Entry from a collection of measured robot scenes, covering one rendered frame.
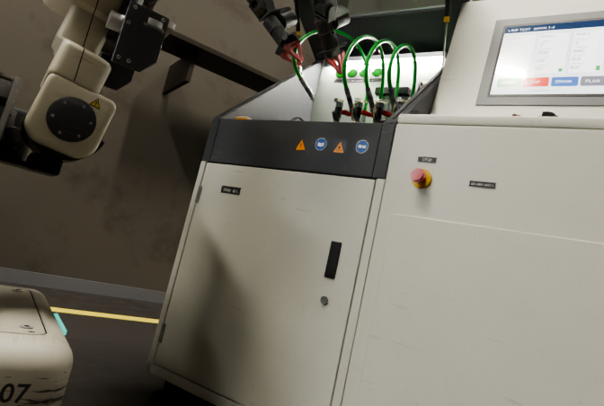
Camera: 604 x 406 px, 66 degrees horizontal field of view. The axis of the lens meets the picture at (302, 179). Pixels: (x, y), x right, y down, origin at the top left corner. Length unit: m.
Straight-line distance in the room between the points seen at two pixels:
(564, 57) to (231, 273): 1.19
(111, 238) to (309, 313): 2.38
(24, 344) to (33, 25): 2.77
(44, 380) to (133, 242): 2.56
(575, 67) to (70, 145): 1.37
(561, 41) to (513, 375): 0.99
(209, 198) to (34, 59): 2.16
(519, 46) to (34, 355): 1.52
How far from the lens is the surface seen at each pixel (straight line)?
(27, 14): 3.60
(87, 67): 1.22
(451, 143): 1.25
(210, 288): 1.53
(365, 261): 1.25
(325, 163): 1.37
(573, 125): 1.22
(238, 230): 1.49
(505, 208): 1.18
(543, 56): 1.63
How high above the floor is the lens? 0.53
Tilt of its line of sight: 10 degrees up
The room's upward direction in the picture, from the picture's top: 13 degrees clockwise
